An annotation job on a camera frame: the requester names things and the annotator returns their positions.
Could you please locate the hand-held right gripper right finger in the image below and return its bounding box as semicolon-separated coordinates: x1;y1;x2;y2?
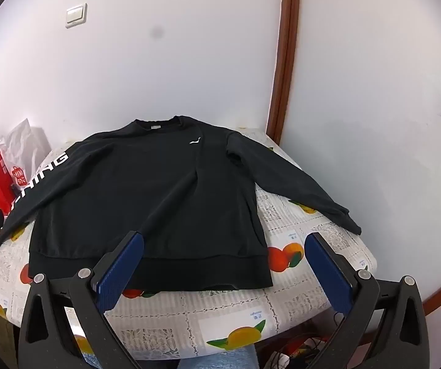
304;232;427;369

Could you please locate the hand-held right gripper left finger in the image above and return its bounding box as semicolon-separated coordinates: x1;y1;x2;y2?
17;231;144;369

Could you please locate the black long-sleeve sweatshirt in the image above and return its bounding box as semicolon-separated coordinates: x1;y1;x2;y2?
0;115;362;291

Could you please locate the white plastic bag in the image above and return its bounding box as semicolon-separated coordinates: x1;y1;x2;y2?
3;118;52;179

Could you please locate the fruit print tablecloth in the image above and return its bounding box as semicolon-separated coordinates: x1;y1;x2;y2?
0;126;377;360

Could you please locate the tangle of black cables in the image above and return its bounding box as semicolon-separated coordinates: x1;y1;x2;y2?
266;311;345;369

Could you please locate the brown wooden door frame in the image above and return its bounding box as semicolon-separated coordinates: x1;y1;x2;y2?
265;0;302;145

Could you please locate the white wall light switch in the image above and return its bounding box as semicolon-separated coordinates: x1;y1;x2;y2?
65;3;88;29

